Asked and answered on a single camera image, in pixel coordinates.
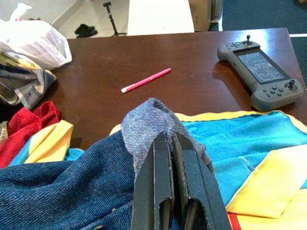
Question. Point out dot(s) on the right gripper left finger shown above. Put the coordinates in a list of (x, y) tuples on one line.
[(153, 191)]

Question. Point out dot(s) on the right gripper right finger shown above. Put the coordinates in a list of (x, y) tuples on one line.
[(199, 196)]

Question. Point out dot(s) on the yellow and blue shirt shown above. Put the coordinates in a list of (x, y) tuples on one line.
[(227, 143)]

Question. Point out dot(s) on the blue denim jeans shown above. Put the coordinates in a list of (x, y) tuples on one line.
[(60, 187)]

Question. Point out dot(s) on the red pen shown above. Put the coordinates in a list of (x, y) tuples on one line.
[(146, 80)]

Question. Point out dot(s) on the dark brown wooden table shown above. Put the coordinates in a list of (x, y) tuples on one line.
[(120, 55)]

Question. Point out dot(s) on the grey handheld controller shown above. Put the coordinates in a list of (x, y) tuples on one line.
[(261, 69)]

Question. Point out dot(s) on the red garment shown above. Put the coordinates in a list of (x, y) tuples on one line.
[(21, 124)]

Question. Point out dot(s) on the yellow navy plaid garment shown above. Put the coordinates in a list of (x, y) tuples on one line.
[(21, 81)]

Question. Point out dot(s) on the black shoes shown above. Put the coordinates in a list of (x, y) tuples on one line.
[(85, 30)]

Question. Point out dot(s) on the plain brown cardboard box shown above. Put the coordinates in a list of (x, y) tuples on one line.
[(201, 16)]

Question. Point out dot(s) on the black tripod stand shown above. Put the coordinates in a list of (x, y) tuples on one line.
[(110, 16)]

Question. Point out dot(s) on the white plastic bag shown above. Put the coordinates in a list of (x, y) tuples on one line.
[(36, 45)]

